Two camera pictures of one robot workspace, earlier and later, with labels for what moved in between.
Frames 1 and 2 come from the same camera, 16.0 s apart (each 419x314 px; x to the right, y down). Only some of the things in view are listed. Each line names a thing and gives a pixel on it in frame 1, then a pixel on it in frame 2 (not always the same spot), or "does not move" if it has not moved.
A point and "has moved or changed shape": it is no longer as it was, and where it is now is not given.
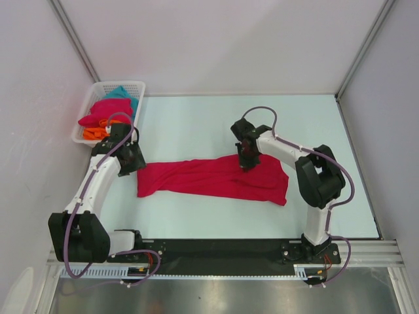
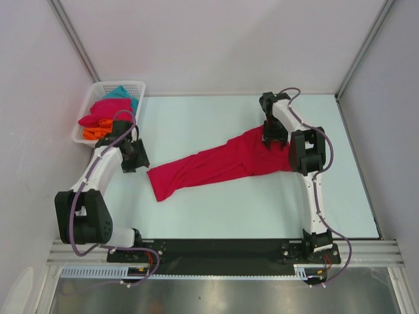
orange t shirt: (96, 133) does not move
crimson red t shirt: (220, 177) has moved or changed shape
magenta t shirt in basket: (116, 110) does not move
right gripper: (244, 164) → (282, 137)
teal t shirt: (121, 93) does not move
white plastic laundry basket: (135, 88) does not move
